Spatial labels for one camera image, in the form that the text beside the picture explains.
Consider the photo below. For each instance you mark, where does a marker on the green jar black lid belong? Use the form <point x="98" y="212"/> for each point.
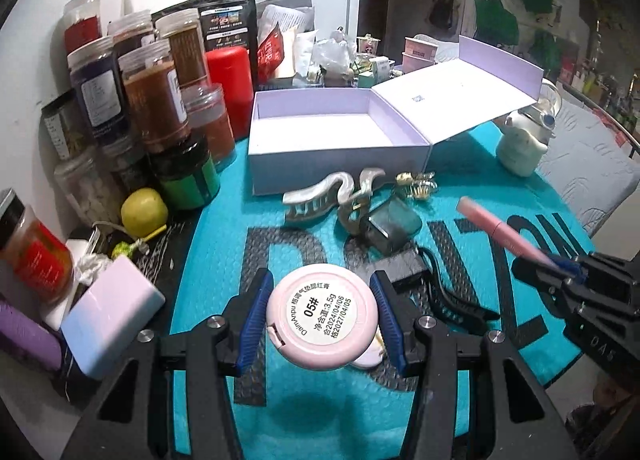
<point x="187" y="173"/>

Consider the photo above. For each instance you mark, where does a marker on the lavender open gift box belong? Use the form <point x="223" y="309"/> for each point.
<point x="301" y="135"/>

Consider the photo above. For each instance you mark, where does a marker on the yellow green fruit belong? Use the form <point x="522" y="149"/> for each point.
<point x="143" y="212"/>

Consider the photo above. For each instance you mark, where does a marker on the red cylindrical canister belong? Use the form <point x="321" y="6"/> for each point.
<point x="230" y="67"/>

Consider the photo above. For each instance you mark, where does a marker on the clear crumpled plastic bag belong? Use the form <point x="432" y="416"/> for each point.
<point x="335" y="54"/>

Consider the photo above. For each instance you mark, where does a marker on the dark purple jar white label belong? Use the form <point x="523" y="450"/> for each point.
<point x="94" y="73"/>

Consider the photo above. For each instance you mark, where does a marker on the purple object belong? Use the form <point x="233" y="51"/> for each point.
<point x="26" y="339"/>

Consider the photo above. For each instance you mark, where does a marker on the pink round compact gold stripe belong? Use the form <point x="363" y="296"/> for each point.
<point x="372" y="356"/>

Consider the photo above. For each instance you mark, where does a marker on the green white medicine box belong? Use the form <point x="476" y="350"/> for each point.
<point x="371" y="71"/>

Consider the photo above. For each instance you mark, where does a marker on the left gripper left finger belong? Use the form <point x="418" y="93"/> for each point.
<point x="130" y="416"/>

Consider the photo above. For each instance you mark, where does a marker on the red label sauce jar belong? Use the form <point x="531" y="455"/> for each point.
<point x="36" y="256"/>

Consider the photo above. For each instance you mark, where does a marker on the white rectangular power bank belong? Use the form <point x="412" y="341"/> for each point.
<point x="109" y="316"/>

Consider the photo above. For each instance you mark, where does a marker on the brown spice jar white label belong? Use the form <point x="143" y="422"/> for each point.
<point x="152" y="88"/>

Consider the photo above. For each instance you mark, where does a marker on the pink lipstick tube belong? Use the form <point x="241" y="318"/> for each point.
<point x="502" y="233"/>

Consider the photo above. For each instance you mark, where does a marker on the tall brown spice jar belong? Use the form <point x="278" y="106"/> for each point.
<point x="183" y="31"/>

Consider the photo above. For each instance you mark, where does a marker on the clear jar white contents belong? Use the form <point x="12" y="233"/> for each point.
<point x="90" y="188"/>

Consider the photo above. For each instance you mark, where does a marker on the pearl white large hair clip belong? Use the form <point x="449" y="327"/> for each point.
<point x="336" y="191"/>

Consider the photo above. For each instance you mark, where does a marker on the red foil snack bag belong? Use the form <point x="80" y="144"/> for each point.
<point x="270" y="55"/>

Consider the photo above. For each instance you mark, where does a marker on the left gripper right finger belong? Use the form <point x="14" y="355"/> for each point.
<point x="510" y="414"/>

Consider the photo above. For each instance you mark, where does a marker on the short clear lid brown jar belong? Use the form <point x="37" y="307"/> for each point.
<point x="207" y="115"/>

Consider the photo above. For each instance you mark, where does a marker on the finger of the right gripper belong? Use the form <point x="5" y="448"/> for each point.
<point x="597" y="268"/>
<point x="561" y="283"/>

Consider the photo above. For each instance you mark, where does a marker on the red filled clear jar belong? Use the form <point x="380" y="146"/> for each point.
<point x="82" y="23"/>

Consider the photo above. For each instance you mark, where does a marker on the pink round compact with label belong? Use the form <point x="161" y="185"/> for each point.
<point x="321" y="317"/>

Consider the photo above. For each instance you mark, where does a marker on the smoky transparent square case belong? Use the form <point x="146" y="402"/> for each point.
<point x="390" y="226"/>

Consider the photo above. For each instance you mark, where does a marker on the black snack pouch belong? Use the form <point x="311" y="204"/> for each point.
<point x="224" y="23"/>

